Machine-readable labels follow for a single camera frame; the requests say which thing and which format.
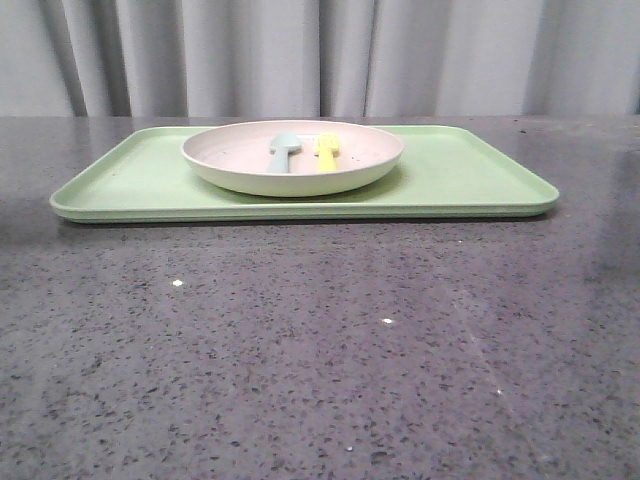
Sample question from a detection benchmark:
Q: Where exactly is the yellow fork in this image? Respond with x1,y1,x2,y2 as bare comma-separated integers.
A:
314,133,340,172

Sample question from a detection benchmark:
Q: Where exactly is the pale blue spoon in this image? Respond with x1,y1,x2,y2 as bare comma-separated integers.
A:
267,132,302,174

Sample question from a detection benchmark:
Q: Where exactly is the beige round plate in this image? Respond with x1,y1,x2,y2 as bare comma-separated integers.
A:
182,120,404,197

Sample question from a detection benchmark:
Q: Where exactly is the light green rectangular tray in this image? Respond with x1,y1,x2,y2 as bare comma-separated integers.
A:
50,125,559,223

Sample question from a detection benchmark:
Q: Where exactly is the grey pleated curtain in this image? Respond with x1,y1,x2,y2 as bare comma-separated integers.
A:
1,1,639,117

